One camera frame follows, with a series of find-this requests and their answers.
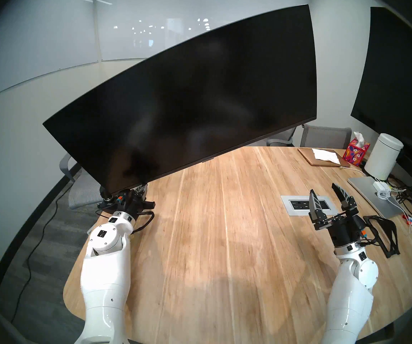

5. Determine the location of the curved black ultrawide monitor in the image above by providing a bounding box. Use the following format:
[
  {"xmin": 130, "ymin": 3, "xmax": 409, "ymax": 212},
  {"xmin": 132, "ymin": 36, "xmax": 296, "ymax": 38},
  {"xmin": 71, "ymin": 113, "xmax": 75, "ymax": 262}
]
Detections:
[{"xmin": 43, "ymin": 4, "xmax": 318, "ymax": 196}]

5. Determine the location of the colourful floral tissue box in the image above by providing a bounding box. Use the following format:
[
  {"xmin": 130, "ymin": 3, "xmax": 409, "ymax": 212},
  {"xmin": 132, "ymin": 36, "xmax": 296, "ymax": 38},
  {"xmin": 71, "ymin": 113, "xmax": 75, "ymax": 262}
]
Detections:
[{"xmin": 343, "ymin": 132, "xmax": 371, "ymax": 167}]

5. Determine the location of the white cylindrical bin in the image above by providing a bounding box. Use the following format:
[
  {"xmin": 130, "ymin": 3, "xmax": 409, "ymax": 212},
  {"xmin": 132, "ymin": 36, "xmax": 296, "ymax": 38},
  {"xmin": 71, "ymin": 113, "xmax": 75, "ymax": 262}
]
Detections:
[{"xmin": 364, "ymin": 133, "xmax": 404, "ymax": 181}]

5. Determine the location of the grey mesh office chair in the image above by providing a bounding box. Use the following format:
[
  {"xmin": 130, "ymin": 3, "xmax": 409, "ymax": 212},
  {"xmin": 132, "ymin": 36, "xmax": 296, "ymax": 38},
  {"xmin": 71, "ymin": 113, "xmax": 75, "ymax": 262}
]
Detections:
[
  {"xmin": 59, "ymin": 154, "xmax": 102, "ymax": 210},
  {"xmin": 266, "ymin": 128, "xmax": 297, "ymax": 147},
  {"xmin": 300, "ymin": 124, "xmax": 352, "ymax": 149}
]

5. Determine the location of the silver closed laptop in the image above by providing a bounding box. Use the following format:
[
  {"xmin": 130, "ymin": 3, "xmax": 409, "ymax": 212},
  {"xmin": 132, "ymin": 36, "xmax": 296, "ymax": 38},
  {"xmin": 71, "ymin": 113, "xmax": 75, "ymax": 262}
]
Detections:
[{"xmin": 347, "ymin": 177, "xmax": 405, "ymax": 219}]

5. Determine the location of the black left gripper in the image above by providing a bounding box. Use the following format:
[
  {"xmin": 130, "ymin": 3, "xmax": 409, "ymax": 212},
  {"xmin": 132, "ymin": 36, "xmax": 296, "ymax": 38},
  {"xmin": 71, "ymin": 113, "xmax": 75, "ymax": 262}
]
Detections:
[{"xmin": 115, "ymin": 184, "xmax": 155, "ymax": 218}]

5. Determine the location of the black wall television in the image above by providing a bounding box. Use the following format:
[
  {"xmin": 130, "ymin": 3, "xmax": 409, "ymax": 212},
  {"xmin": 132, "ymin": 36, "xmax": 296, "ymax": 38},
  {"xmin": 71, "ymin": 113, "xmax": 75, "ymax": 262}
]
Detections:
[{"xmin": 351, "ymin": 6, "xmax": 412, "ymax": 168}]

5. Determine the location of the white paper napkin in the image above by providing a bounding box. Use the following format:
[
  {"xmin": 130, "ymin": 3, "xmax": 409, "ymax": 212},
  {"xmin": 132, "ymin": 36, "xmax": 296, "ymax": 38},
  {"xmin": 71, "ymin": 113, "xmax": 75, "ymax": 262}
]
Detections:
[{"xmin": 312, "ymin": 149, "xmax": 341, "ymax": 164}]

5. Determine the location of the brown leather pad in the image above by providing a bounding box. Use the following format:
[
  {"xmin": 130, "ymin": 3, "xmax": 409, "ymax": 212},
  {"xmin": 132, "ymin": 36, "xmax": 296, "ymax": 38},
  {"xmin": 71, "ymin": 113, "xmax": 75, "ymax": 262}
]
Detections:
[{"xmin": 297, "ymin": 148, "xmax": 351, "ymax": 167}]

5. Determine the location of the black floor cable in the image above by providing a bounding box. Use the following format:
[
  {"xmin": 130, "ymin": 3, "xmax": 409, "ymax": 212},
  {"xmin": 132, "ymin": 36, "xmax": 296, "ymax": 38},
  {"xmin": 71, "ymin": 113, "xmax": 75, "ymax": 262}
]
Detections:
[{"xmin": 10, "ymin": 182, "xmax": 75, "ymax": 326}]

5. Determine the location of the glass whiteboard with blue writing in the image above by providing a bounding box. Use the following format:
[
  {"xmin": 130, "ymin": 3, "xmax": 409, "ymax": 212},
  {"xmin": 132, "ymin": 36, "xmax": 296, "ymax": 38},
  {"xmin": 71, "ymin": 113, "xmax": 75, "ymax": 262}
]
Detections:
[{"xmin": 0, "ymin": 0, "xmax": 100, "ymax": 107}]

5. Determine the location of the grey table power outlet box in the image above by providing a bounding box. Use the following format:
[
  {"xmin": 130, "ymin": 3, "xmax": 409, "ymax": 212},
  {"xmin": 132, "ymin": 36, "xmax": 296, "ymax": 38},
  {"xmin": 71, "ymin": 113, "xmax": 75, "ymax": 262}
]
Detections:
[{"xmin": 281, "ymin": 195, "xmax": 335, "ymax": 216}]

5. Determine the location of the white charging cable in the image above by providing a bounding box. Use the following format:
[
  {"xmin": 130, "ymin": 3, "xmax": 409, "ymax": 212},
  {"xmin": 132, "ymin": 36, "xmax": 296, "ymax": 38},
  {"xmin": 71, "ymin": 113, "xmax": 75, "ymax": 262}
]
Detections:
[{"xmin": 377, "ymin": 189, "xmax": 412, "ymax": 236}]

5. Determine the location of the large glass whiteboard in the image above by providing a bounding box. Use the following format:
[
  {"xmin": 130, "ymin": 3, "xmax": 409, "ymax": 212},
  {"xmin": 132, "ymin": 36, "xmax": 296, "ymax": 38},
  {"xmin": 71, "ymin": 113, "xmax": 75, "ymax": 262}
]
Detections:
[{"xmin": 94, "ymin": 0, "xmax": 312, "ymax": 62}]

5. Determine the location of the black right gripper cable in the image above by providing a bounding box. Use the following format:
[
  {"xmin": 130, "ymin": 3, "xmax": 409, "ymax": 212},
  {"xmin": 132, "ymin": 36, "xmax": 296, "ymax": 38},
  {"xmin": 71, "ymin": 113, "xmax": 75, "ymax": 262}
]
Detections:
[{"xmin": 360, "ymin": 218, "xmax": 381, "ymax": 245}]

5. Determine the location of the black folding laptop stand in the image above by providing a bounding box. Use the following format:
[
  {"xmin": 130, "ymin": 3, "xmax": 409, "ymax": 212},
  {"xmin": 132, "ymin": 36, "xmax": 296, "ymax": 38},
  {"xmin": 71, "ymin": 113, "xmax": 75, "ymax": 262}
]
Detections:
[{"xmin": 364, "ymin": 215, "xmax": 401, "ymax": 258}]

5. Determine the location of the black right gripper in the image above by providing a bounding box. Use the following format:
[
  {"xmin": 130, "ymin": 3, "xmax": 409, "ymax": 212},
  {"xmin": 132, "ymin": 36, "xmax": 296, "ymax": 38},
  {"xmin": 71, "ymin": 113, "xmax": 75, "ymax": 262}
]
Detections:
[{"xmin": 309, "ymin": 181, "xmax": 368, "ymax": 248}]

